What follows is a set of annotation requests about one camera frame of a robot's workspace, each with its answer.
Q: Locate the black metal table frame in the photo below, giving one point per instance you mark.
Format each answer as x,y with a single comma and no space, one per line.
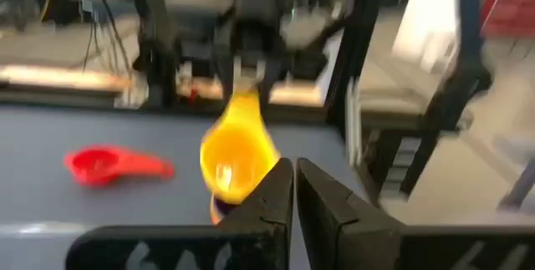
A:
353,52

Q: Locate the yellow measuring cup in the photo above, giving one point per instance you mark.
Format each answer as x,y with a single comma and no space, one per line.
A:
236,153

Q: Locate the red measuring cup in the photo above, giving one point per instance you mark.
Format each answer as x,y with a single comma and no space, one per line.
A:
96,165

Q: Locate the black support beam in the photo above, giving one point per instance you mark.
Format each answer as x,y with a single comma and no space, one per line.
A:
455,94

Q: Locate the red storage bin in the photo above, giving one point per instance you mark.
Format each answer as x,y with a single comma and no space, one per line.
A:
510,2

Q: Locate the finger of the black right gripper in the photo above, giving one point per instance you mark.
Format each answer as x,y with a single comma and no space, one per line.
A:
227,73
273,77

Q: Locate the purple measuring cup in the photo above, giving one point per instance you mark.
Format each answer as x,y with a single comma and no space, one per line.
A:
225,208

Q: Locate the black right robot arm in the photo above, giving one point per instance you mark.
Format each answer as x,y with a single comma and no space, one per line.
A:
156,32

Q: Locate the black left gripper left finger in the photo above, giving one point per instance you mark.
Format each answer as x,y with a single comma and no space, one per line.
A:
251,245

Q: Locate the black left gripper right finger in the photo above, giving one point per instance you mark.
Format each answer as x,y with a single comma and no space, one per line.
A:
355,240

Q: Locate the grey table mat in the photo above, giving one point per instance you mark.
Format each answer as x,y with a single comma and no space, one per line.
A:
125,128

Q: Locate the orange measuring cup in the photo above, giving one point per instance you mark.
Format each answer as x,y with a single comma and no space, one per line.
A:
214,215

